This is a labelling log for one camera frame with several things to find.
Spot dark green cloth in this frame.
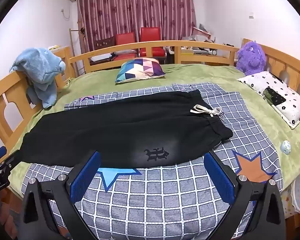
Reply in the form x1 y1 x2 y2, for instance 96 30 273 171
263 87 287 105

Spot dark wooden chair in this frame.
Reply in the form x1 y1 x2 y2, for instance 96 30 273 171
95 36 115 53

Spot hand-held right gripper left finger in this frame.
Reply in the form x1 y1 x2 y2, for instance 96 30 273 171
21 151 102 240

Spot grey checked quilt with stars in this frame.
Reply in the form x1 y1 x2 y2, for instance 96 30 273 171
25 82 283 240

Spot blue plush toy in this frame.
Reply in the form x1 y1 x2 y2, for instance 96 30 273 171
9 47 66 109

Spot white floral pillow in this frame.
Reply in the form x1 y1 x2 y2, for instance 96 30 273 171
237 71 300 130

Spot black pants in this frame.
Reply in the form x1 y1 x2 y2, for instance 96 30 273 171
20 89 233 168

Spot colourful geometric pillow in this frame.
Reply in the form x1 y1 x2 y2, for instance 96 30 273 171
115 57 166 84

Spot small light blue toy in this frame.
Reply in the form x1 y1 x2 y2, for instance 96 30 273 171
280 140 291 155

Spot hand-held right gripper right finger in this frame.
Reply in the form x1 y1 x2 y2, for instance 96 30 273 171
204 151 287 240

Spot pile of papers and boxes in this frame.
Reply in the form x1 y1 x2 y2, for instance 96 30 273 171
181 24 217 55

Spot red chair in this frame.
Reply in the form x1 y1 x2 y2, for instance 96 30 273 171
115 32 137 55
139 27 166 58

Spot wooden coat rack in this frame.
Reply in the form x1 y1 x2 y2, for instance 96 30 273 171
69 27 87 75

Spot dark red curtain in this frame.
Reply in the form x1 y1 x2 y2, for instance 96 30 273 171
76 0 198 53

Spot purple plush toy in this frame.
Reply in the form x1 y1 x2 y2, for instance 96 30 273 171
236 41 267 76

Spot wooden bed frame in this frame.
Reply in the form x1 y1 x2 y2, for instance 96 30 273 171
0 38 300 240

